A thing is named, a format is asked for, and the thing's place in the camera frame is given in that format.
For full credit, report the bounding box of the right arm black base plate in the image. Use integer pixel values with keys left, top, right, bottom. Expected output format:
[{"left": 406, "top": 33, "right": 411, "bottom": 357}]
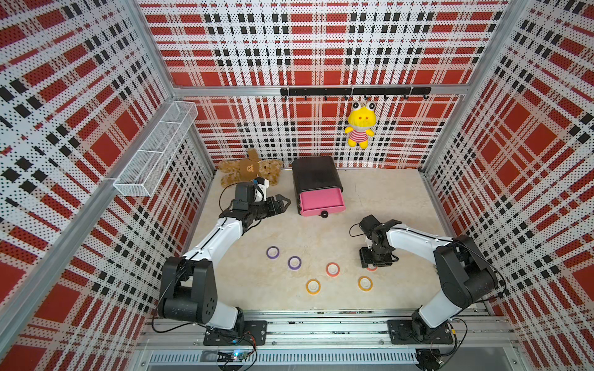
[{"left": 387, "top": 319, "right": 455, "bottom": 345}]

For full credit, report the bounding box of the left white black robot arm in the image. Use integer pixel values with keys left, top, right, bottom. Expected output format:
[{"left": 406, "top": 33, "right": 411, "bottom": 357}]
[{"left": 157, "top": 194, "right": 291, "bottom": 337}]

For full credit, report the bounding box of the green circuit board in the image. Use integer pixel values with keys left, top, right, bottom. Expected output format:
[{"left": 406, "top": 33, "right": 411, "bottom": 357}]
[{"left": 217, "top": 351, "right": 251, "bottom": 363}]

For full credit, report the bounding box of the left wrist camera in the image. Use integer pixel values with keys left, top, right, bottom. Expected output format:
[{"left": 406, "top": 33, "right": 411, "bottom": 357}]
[{"left": 234, "top": 177, "right": 270, "bottom": 203}]

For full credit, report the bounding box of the purple tape roll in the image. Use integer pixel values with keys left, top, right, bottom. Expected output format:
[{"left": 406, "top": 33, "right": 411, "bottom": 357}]
[
  {"left": 266, "top": 246, "right": 280, "bottom": 260},
  {"left": 287, "top": 256, "right": 303, "bottom": 271}
]

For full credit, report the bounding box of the orange tape roll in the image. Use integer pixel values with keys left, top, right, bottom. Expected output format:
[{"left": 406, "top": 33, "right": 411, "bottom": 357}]
[
  {"left": 357, "top": 276, "right": 374, "bottom": 292},
  {"left": 306, "top": 278, "right": 321, "bottom": 295}
]

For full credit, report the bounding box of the brown teddy bear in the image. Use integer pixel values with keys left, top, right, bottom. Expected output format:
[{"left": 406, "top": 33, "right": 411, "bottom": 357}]
[{"left": 218, "top": 148, "right": 283, "bottom": 188}]

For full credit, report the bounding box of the black connector box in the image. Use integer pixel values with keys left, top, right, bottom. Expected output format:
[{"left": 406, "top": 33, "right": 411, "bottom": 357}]
[{"left": 416, "top": 349, "right": 442, "bottom": 371}]

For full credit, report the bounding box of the orange tape roll right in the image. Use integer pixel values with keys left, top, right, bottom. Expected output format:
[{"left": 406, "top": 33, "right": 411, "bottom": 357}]
[{"left": 357, "top": 276, "right": 374, "bottom": 292}]

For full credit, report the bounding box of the pink drawer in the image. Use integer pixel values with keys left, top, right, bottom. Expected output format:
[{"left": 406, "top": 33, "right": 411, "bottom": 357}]
[{"left": 299, "top": 188, "right": 346, "bottom": 218}]

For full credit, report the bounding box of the yellow frog plush toy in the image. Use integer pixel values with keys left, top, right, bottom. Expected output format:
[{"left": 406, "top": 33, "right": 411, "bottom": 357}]
[{"left": 344, "top": 101, "right": 377, "bottom": 149}]

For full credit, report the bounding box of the white wire mesh basket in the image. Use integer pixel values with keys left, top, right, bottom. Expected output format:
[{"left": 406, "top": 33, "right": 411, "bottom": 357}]
[{"left": 114, "top": 101, "right": 198, "bottom": 197}]

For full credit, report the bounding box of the aluminium mounting rail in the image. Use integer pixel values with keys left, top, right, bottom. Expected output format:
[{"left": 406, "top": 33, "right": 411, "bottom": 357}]
[{"left": 136, "top": 309, "right": 519, "bottom": 351}]

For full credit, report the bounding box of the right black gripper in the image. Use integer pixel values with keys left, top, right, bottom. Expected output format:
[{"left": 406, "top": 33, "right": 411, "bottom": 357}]
[{"left": 359, "top": 243, "right": 391, "bottom": 267}]

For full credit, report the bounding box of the black hook rail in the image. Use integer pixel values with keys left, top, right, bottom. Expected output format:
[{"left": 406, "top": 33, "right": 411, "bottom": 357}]
[{"left": 280, "top": 87, "right": 432, "bottom": 97}]

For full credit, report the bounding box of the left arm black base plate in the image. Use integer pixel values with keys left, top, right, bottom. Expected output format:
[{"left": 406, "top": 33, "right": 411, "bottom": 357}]
[{"left": 203, "top": 321, "right": 268, "bottom": 346}]

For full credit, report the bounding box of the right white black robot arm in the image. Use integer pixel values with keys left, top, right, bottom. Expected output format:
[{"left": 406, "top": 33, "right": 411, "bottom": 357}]
[{"left": 358, "top": 215, "right": 499, "bottom": 337}]

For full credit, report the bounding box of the orange tape roll left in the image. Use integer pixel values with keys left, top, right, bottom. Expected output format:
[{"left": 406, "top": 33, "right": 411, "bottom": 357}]
[{"left": 306, "top": 278, "right": 321, "bottom": 295}]

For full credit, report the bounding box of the black drawer cabinet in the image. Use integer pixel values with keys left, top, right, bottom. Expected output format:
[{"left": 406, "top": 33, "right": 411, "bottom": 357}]
[{"left": 292, "top": 156, "right": 343, "bottom": 213}]

